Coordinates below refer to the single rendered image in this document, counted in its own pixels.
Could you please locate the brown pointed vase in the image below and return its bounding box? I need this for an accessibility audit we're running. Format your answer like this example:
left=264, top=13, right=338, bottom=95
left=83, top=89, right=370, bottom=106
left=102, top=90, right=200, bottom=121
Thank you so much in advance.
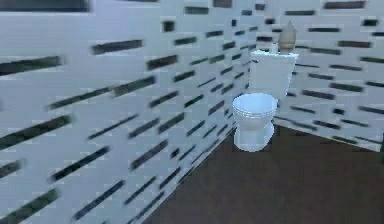
left=277, top=20, right=298, bottom=54

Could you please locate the white toilet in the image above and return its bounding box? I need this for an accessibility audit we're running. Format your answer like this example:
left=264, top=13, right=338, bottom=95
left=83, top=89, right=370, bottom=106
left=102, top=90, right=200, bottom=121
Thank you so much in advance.
left=231, top=48, right=300, bottom=153

